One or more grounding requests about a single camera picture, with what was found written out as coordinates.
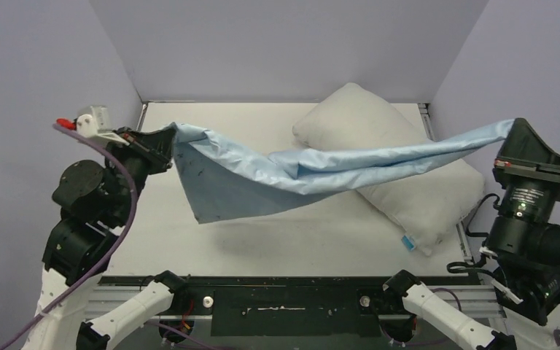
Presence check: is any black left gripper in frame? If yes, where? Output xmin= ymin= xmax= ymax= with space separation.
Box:
xmin=102 ymin=124 xmax=178 ymax=223

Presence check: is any light blue pillowcase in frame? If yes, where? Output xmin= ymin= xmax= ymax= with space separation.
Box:
xmin=168 ymin=120 xmax=513 ymax=224

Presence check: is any white pillow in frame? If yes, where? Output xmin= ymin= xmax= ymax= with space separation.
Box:
xmin=292 ymin=83 xmax=485 ymax=256

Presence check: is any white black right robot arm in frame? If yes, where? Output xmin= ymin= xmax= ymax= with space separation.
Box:
xmin=382 ymin=118 xmax=560 ymax=349

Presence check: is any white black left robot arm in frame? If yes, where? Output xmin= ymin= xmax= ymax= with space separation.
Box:
xmin=24 ymin=128 xmax=191 ymax=349

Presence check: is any blue pillow label tag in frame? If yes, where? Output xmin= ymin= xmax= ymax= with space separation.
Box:
xmin=401 ymin=235 xmax=416 ymax=252

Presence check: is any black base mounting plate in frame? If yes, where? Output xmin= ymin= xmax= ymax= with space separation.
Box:
xmin=96 ymin=275 xmax=481 ymax=338

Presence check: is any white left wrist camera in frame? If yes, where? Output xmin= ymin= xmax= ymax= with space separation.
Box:
xmin=74 ymin=105 xmax=129 ymax=147

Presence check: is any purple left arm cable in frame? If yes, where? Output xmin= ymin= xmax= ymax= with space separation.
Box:
xmin=0 ymin=118 xmax=238 ymax=350

